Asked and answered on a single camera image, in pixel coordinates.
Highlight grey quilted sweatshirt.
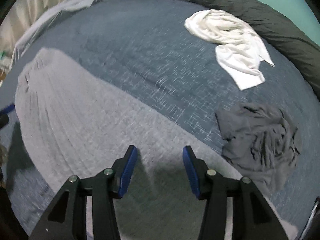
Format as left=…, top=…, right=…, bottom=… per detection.
left=15, top=48, right=241, bottom=239

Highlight person's left hand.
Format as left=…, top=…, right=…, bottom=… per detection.
left=0, top=144, right=8, bottom=166

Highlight bags on floor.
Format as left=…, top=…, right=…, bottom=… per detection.
left=0, top=51, right=11, bottom=81

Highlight dark grey thin garment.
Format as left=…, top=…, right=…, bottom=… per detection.
left=215, top=103, right=302, bottom=197

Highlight beige striped curtain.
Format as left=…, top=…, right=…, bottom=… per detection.
left=1, top=0, right=64, bottom=55

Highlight light grey blanket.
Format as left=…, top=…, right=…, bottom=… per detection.
left=8, top=0, right=102, bottom=69

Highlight blue patterned bed sheet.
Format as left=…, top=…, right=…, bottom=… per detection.
left=1, top=0, right=319, bottom=233

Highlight white t-shirt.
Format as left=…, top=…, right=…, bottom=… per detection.
left=184, top=9, right=274, bottom=90

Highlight long dark grey pillow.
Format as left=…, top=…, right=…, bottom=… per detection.
left=113, top=0, right=320, bottom=100

